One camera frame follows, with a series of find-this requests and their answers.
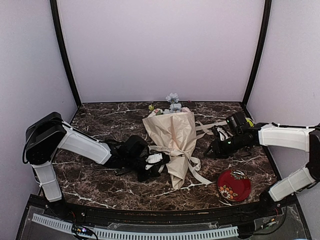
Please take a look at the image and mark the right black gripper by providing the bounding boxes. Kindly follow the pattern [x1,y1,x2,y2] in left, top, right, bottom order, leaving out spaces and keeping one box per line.
[204,132,245,159]

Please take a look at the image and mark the white printed ribbon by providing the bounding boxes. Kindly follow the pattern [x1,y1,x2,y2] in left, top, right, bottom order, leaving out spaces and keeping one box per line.
[147,119,231,186]

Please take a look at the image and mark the beige wrapping paper sheet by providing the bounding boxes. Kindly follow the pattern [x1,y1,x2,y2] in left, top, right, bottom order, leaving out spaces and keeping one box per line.
[141,111,198,190]

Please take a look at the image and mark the pink fake rose stem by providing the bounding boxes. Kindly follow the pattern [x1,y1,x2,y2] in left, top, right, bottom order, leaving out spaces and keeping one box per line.
[181,107,191,113]

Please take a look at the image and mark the blue fake flower stem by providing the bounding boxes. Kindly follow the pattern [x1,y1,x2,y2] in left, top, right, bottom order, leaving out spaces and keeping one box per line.
[165,92,182,113]

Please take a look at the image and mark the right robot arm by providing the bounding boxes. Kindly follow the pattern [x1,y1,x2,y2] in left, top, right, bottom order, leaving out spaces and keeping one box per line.
[204,112,320,217]

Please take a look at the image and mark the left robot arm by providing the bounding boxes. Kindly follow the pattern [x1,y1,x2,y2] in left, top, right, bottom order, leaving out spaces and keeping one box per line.
[22,112,170,218]

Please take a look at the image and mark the red floral plate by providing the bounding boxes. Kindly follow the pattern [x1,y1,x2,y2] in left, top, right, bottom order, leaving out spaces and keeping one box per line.
[217,169,252,202]

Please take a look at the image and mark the yellow-green cup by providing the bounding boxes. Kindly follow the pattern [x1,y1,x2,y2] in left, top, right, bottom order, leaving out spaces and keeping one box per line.
[246,118,254,127]

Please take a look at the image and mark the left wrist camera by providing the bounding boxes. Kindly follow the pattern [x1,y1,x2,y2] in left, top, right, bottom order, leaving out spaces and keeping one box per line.
[145,153,170,172]

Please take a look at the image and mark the black front table rail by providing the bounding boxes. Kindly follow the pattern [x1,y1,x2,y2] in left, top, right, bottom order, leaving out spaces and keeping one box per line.
[29,194,298,227]

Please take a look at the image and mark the white slotted cable duct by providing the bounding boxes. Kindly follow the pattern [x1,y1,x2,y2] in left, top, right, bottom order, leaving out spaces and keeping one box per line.
[31,213,239,240]

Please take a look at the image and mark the right black frame post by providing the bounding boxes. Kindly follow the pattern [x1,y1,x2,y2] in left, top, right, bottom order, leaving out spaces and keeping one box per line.
[241,0,272,109]

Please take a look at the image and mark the black frame post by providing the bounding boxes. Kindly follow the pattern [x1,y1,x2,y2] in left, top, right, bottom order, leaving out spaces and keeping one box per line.
[241,0,272,109]
[49,0,82,108]

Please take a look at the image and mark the left black frame post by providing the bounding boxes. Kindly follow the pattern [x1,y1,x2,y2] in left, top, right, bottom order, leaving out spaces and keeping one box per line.
[49,0,82,108]

